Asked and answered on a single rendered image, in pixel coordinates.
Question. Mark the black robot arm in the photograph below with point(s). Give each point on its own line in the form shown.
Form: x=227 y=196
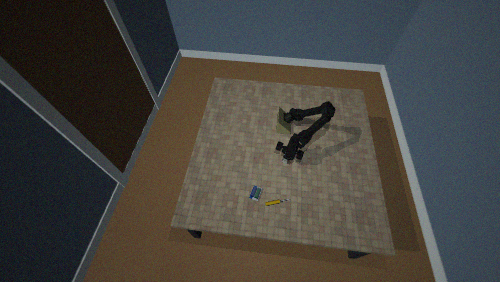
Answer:
x=326 y=109

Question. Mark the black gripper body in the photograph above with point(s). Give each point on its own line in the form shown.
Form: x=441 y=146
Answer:
x=280 y=146

